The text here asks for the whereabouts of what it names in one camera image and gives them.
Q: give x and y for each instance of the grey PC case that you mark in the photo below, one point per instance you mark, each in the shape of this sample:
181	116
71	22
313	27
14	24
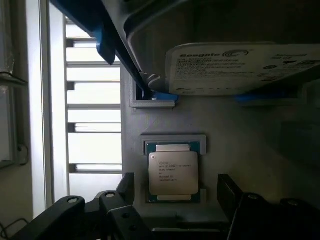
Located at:
10	87

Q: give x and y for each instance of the silver CPU green board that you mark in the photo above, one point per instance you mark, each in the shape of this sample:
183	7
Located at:
173	172

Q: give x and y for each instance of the blue black disk caddy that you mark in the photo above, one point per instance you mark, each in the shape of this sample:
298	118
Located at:
110	37

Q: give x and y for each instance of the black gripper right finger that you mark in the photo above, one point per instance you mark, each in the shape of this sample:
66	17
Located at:
252	215

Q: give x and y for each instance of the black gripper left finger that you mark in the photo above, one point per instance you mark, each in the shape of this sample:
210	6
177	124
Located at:
117	215

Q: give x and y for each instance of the grey printed parts rack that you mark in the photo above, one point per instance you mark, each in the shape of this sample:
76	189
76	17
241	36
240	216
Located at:
225	150

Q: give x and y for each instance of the Seagate hard disk white label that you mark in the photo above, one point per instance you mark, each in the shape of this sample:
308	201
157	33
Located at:
237	70

